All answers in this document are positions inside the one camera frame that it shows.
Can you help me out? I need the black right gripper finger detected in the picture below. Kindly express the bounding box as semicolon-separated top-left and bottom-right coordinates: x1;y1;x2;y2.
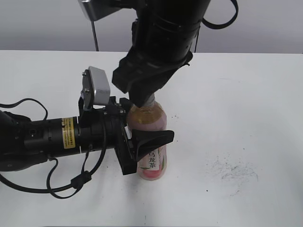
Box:
112;62;147;93
129;69;177;107

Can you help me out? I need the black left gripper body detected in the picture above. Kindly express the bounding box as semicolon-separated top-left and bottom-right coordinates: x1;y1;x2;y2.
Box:
78;96;137;175

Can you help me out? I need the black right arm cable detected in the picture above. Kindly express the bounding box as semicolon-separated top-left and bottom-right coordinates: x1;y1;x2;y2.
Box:
187;0;239;67

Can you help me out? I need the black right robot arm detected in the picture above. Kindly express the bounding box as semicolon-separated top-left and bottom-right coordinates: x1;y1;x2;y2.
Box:
112;0;210;107

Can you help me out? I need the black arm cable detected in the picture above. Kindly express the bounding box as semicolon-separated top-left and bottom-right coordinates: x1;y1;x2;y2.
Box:
187;0;239;67
0;98;107;199

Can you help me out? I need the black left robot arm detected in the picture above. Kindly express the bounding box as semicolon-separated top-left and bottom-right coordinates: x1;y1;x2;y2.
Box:
0;97;174;175

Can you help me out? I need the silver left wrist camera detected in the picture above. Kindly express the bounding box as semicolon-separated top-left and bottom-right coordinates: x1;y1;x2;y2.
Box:
81;66;110;111

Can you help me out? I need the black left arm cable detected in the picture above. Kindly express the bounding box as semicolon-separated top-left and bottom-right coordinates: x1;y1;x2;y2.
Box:
0;98;107;199

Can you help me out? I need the peach oolong tea bottle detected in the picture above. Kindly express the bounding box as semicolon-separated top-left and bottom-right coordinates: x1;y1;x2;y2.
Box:
127;101;167;181

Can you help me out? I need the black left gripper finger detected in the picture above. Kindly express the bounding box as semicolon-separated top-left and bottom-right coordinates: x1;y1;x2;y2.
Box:
131;130;175;162
119;97;133;115

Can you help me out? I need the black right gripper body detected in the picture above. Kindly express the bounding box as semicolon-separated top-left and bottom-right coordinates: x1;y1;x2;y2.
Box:
118;47;193;78

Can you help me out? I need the white bottle cap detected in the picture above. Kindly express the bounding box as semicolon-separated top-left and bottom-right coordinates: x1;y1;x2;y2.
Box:
143;93;155;108

